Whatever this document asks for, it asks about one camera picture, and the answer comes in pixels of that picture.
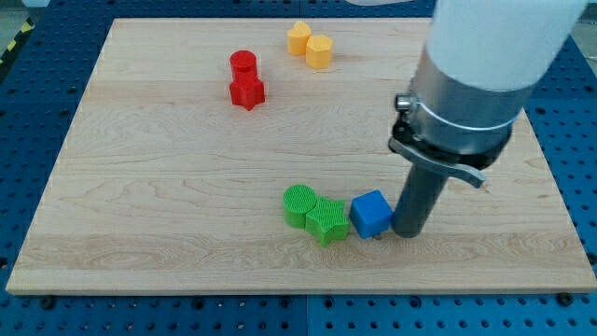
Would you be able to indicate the blue cube block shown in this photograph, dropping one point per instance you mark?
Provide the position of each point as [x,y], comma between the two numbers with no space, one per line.
[370,214]

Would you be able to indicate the red cylinder block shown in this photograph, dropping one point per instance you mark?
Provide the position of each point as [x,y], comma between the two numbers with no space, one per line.
[243,61]

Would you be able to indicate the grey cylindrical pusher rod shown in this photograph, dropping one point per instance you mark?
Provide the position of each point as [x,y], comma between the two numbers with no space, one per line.
[417,200]

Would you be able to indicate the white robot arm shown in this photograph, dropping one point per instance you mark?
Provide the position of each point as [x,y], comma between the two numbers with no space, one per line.
[480,63]

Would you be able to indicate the green star block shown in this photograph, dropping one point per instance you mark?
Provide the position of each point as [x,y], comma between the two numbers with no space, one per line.
[327,221]

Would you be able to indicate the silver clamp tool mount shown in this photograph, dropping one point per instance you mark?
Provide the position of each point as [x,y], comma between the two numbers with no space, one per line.
[450,128]

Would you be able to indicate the red star block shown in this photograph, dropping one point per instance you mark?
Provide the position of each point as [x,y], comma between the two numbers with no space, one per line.
[247,90]

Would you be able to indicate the green cylinder block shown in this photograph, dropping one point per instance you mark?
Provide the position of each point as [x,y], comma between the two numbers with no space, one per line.
[298,201]

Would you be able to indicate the wooden board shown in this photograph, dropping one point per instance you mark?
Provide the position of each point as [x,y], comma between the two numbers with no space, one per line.
[164,187]

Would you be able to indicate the yellow hexagon block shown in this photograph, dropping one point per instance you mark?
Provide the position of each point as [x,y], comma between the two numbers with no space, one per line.
[319,51]

